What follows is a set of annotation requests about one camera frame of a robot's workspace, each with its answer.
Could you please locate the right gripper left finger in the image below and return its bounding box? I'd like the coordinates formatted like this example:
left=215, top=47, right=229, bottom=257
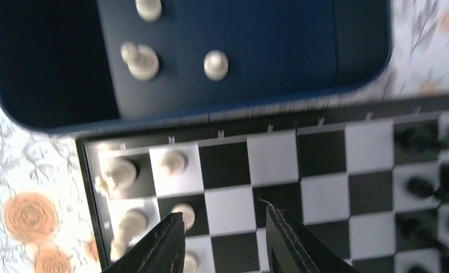
left=102, top=212, right=186, bottom=273

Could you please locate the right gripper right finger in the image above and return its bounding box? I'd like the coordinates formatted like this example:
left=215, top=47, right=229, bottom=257
left=266, top=205, right=359, bottom=273

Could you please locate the dark blue piece tray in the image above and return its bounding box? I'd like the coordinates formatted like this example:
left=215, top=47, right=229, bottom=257
left=0, top=1, right=392, bottom=134

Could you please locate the black white chess board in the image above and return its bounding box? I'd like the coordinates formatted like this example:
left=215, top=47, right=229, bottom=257
left=76, top=95, right=449, bottom=272

